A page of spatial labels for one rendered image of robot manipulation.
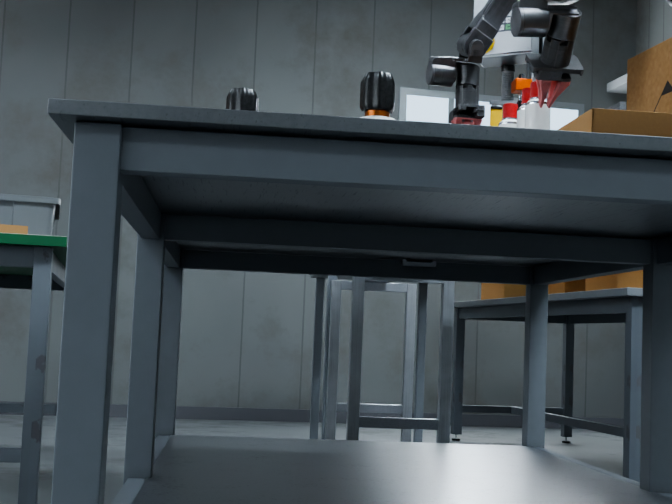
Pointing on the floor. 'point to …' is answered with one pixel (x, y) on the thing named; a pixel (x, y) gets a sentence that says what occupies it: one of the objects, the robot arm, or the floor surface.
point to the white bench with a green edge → (31, 435)
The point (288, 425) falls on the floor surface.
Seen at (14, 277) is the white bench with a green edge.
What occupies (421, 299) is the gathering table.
